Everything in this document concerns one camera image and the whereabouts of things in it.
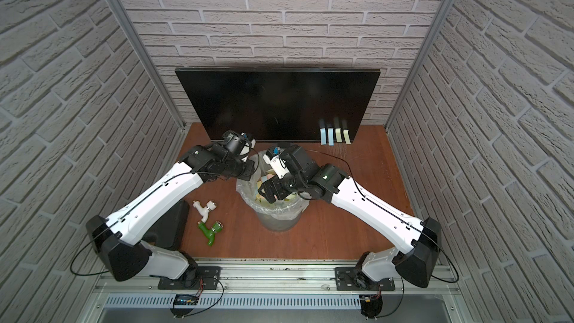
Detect clear plastic bin liner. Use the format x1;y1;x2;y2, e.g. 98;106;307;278
236;151;309;221

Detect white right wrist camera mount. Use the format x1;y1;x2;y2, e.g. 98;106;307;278
263;147;289;179

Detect blue sticky note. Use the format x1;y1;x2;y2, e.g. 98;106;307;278
327;128;334;147
320;128;327;146

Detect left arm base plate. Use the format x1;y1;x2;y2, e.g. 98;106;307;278
158;266;221;290

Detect light green sticky note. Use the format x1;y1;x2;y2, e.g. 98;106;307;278
335;128;342;143

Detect white plastic faucet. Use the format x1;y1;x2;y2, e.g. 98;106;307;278
192;200;217;224

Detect right controller board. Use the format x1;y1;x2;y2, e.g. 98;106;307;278
360;295;384;319

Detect left controller board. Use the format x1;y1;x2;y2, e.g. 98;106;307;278
173;294;200;310

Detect yellow sticky note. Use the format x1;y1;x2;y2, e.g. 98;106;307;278
343;129;351;145

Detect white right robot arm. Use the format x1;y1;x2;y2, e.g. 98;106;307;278
259;145;442;288

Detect mesh waste bin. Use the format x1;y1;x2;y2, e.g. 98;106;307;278
250;152;306;233

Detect controller board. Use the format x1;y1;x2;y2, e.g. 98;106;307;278
360;295;384;319
173;294;200;310

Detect black flat monitor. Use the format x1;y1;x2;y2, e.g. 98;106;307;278
175;67;381;142

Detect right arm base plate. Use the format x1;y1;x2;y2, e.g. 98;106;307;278
334;267;396;292

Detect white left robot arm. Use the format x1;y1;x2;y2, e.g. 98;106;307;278
86;135;256;282

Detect aluminium front rail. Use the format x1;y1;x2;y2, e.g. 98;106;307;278
93;258;460;295

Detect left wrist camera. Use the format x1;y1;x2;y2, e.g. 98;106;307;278
222;130;256;159

